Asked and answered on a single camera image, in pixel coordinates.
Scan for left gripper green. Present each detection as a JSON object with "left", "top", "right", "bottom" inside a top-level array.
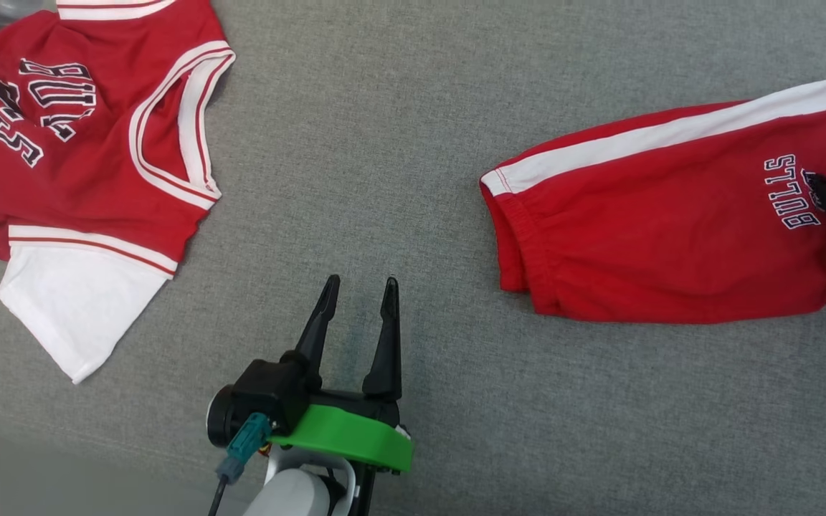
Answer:
[{"left": 268, "top": 274, "right": 414, "bottom": 475}]

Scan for red Bulls shorts white stripe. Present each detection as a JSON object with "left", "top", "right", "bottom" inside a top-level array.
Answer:
[{"left": 479, "top": 67, "right": 826, "bottom": 325}]

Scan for red Bulls jersey white sleeves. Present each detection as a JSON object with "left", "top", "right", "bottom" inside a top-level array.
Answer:
[{"left": 0, "top": 0, "right": 237, "bottom": 385}]

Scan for grey fabric sofa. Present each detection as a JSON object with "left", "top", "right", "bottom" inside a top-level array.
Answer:
[{"left": 0, "top": 0, "right": 826, "bottom": 516}]

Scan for teal camera cable connector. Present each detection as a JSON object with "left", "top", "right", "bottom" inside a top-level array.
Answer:
[{"left": 215, "top": 413, "right": 275, "bottom": 483}]

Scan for grey metal frame piece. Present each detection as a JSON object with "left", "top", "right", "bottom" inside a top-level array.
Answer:
[{"left": 0, "top": 0, "right": 49, "bottom": 21}]

